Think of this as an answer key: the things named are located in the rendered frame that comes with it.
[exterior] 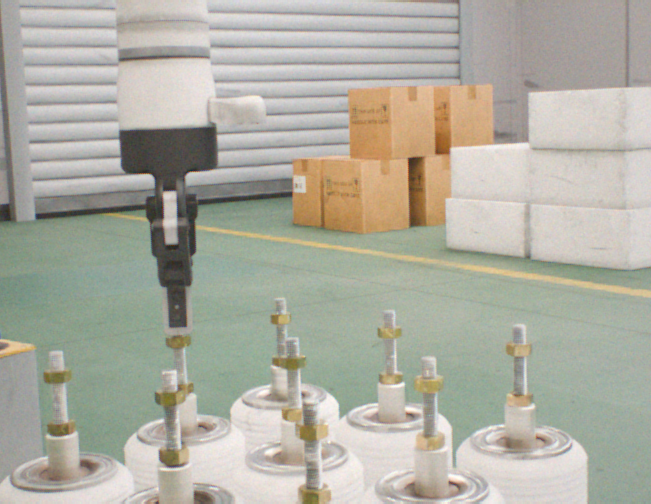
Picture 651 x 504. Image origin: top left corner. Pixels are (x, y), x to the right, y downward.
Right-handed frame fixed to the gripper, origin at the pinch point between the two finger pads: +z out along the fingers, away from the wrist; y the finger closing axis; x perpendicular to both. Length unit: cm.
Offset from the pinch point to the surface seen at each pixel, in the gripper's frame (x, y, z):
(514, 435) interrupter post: 24.3, 9.5, 9.1
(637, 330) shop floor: 95, -136, 35
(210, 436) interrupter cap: 2.1, 3.0, 9.7
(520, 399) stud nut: 24.8, 9.5, 6.5
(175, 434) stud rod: 0.0, 17.0, 5.1
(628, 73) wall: 273, -573, -35
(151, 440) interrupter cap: -2.5, 2.8, 9.7
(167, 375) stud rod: -0.3, 17.1, 1.2
